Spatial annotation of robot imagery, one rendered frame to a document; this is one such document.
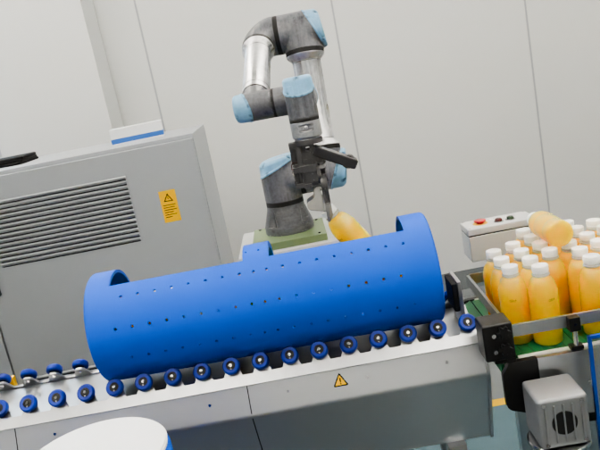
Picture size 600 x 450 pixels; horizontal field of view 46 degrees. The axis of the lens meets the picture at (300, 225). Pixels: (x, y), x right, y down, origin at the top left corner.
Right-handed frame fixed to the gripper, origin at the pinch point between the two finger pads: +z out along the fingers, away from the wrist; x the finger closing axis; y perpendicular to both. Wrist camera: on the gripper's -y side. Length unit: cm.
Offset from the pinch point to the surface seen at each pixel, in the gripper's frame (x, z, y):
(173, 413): 12, 40, 48
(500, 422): -106, 126, -57
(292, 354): 10.0, 31.2, 16.0
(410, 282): 13.4, 17.2, -15.4
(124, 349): 13, 21, 56
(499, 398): -126, 126, -62
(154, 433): 52, 25, 41
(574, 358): 22, 40, -49
